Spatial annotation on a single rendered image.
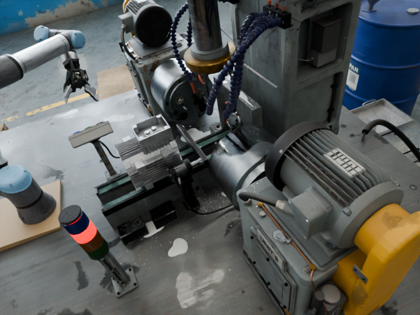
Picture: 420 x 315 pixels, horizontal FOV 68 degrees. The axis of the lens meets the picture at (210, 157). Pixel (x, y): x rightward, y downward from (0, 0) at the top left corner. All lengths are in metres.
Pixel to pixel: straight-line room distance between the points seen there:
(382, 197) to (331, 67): 0.70
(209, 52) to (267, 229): 0.58
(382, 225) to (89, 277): 0.98
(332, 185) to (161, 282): 0.72
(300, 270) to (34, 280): 0.98
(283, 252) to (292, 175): 0.18
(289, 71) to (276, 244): 0.58
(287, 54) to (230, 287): 0.77
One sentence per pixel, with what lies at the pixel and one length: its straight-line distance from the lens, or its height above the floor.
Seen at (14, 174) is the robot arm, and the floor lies 1.04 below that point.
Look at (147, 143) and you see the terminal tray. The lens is 1.11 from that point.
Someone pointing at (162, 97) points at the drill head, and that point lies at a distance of 1.36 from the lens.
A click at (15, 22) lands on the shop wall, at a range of 6.79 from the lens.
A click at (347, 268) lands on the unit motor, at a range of 0.74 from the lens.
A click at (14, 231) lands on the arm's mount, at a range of 1.54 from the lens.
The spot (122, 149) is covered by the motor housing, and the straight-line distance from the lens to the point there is 1.15.
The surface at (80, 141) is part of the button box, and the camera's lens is 1.36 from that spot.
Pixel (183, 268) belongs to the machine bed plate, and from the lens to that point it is 1.15.
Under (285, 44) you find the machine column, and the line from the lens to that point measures 1.04.
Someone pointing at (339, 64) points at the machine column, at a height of 1.20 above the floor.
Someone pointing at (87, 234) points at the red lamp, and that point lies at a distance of 0.90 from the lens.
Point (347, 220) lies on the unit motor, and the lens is 0.61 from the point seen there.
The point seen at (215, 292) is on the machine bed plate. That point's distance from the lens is 1.10.
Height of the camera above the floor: 1.82
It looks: 45 degrees down
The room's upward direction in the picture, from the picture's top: 12 degrees counter-clockwise
